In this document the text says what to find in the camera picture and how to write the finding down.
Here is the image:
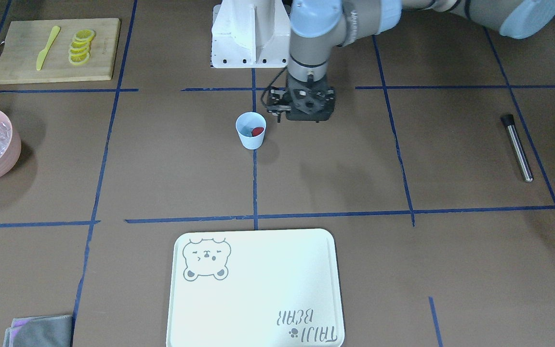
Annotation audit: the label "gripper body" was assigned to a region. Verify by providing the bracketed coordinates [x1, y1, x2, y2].
[285, 86, 336, 121]

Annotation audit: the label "red strawberry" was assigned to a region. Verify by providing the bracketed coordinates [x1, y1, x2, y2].
[251, 127, 265, 137]

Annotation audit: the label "metal muddler tool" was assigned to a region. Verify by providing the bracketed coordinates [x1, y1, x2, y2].
[501, 114, 533, 183]

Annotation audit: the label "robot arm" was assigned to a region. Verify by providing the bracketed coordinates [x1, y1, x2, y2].
[266, 0, 555, 122]

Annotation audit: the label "light blue cup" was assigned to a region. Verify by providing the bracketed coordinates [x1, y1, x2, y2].
[235, 112, 267, 150]

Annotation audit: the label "cream bear tray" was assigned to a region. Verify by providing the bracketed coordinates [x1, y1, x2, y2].
[166, 228, 345, 347]

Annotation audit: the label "wooden cutting board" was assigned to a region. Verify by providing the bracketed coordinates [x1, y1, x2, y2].
[0, 18, 120, 85]

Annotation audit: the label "lemon slices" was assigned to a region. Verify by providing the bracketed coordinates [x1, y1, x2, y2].
[68, 28, 95, 66]

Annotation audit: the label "yellow knife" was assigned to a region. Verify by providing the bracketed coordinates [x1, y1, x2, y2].
[35, 26, 60, 71]

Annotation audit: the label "grey folded cloth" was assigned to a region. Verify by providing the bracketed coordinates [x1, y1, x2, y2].
[2, 315, 73, 347]

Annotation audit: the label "white camera pole mount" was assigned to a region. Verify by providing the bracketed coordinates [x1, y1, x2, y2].
[210, 0, 291, 69]

